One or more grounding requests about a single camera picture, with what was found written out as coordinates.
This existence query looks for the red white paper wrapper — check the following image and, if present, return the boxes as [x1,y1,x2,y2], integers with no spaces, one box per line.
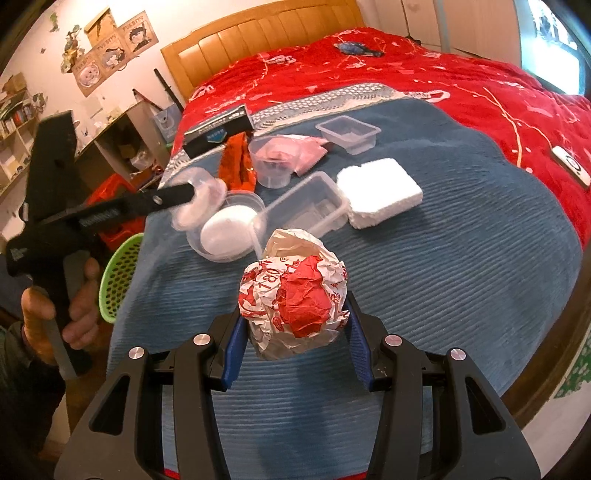
[238,227,352,361]

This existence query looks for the light blue pole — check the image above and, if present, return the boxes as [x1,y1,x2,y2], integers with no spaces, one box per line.
[436,0,455,51]

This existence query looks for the white remote control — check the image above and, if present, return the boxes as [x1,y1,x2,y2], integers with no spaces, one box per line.
[551,146,591,188]

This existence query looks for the round clear plastic lid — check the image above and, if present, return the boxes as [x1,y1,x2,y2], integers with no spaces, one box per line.
[170,167,228,230]

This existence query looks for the blue ribbed blanket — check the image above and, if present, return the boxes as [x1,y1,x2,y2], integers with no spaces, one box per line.
[106,83,583,480]

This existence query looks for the small clear plastic container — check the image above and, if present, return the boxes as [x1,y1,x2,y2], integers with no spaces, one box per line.
[315,116,382,155]

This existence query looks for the translucent plastic bag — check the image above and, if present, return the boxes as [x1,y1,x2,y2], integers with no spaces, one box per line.
[154,104,183,144]

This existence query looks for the long clear plastic container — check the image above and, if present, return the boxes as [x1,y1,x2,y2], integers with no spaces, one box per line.
[256,172,348,252]

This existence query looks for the white open bookshelf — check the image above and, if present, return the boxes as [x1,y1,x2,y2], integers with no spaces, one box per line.
[0,71,47,195]

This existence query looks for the black cardboard box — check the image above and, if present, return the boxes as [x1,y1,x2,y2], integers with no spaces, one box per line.
[182,104,254,158]

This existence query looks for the cartoon wall poster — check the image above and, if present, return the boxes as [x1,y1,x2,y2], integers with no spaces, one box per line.
[88,7,127,47]
[95,41,134,71]
[72,58,105,97]
[121,18,160,58]

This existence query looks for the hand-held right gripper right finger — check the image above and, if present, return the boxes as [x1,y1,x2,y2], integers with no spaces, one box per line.
[344,291,541,480]

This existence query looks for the clear plastic cup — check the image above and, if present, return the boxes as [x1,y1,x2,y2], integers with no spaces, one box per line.
[248,136,296,189]

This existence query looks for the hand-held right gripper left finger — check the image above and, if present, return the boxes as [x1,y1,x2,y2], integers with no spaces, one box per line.
[54,310,245,480]

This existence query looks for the wooden desk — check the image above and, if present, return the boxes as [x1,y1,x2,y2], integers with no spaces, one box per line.
[74,99,174,195]

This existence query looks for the pink foil packet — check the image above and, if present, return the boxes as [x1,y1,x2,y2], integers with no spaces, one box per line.
[256,134,331,176]

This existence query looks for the red patterned blanket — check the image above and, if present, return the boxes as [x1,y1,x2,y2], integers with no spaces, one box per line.
[171,27,591,296]

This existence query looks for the white foam block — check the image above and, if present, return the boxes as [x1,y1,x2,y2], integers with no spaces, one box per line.
[336,158,424,230]

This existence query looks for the small blue toy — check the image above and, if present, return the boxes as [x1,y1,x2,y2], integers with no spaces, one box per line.
[333,41,385,58]

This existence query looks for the person's left hand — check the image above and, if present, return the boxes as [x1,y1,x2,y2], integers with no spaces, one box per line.
[21,258,103,364]

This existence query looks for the red plastic stool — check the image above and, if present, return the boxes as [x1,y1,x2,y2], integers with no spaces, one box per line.
[85,173,148,252]

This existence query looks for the orange snack bag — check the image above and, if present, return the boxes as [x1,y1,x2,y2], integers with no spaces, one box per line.
[218,132,257,192]

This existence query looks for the wooden bed headboard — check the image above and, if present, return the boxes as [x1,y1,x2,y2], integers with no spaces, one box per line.
[160,0,365,104]

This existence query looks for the wooden bed rail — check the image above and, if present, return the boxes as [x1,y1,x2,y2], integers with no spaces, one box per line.
[503,249,591,430]

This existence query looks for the green wall decal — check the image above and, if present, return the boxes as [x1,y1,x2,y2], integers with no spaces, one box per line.
[48,9,93,72]

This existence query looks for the green patterned mat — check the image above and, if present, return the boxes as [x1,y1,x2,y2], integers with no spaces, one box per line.
[554,355,591,402]

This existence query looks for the round clear plastic tub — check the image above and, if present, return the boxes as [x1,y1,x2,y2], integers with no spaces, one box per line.
[186,189,267,264]

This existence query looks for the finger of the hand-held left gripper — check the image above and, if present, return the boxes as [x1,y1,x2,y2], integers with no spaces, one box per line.
[115,182,197,222]

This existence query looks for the long black stick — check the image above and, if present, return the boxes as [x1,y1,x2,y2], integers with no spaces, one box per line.
[152,68,185,114]

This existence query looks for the green perforated plastic basket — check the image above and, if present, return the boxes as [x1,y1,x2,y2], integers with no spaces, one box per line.
[99,232,145,323]

